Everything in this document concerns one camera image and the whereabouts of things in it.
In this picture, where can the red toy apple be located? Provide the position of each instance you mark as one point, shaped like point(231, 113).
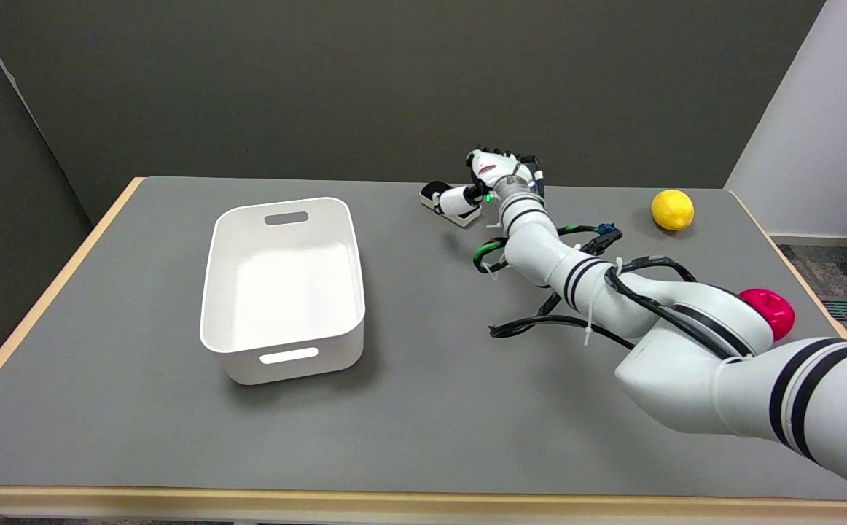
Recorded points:
point(772, 310)

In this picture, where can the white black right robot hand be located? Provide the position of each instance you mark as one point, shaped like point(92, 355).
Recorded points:
point(493, 173)

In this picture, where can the black white chalkboard eraser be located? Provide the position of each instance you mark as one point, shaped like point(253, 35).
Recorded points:
point(431, 197)

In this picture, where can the white plastic storage bin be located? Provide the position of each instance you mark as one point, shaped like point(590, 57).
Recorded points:
point(283, 292)

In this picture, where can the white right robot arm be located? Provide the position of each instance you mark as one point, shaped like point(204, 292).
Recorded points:
point(686, 350)

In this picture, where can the yellow lemon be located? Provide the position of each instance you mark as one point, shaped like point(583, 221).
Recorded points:
point(673, 210)

